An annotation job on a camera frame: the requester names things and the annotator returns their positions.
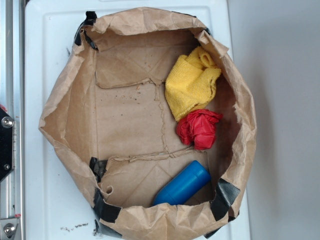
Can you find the aluminium frame rail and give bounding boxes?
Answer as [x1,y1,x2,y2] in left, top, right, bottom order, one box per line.
[0,0,26,240]

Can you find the white plastic board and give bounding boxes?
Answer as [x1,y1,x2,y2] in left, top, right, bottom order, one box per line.
[21,0,252,240]

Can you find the blue plastic bottle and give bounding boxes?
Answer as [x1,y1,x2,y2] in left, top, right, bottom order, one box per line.
[153,160,211,206]

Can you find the brown paper bag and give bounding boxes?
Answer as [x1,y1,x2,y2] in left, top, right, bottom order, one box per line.
[39,7,257,240]

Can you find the crumpled red paper ball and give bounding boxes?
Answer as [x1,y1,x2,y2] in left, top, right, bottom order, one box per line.
[176,109,223,150]

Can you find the black metal bracket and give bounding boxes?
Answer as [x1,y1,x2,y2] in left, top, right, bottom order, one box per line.
[0,107,14,182]

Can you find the yellow cloth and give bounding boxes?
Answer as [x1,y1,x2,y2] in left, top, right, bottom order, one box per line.
[165,46,222,122]

